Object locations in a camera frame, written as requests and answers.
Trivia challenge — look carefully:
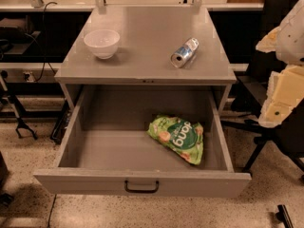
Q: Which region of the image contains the black stand leg left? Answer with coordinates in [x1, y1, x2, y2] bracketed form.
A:
[0, 70, 37, 140]

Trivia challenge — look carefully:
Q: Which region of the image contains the black object bottom right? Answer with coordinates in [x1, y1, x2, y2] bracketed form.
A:
[275, 204, 294, 228]

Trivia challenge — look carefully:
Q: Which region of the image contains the grey cabinet counter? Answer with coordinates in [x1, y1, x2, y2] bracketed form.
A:
[55, 6, 236, 108]

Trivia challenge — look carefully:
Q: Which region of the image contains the silver blue drink can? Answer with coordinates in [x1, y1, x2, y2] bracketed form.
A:
[170, 38, 200, 68]

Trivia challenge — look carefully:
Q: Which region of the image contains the green rice chip bag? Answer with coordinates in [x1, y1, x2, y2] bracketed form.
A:
[147, 115, 203, 165]

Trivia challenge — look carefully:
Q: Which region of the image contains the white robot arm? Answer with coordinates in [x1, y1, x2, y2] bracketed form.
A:
[256, 0, 304, 128]

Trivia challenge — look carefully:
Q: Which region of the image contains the white bowl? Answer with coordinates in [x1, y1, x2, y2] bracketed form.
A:
[84, 29, 121, 59]

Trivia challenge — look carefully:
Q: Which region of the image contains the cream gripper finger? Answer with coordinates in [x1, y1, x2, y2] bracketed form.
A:
[258, 65, 304, 127]
[256, 27, 279, 53]

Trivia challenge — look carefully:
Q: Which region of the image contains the grey open drawer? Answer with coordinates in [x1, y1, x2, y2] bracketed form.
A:
[34, 85, 251, 198]

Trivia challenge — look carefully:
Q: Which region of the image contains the black drawer handle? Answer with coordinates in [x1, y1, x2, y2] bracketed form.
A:
[124, 180, 160, 194]

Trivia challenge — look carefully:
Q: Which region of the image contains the black cable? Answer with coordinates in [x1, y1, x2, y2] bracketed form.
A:
[24, 1, 59, 84]

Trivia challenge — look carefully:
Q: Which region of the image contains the black office chair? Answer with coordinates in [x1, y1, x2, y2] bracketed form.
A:
[223, 0, 304, 172]

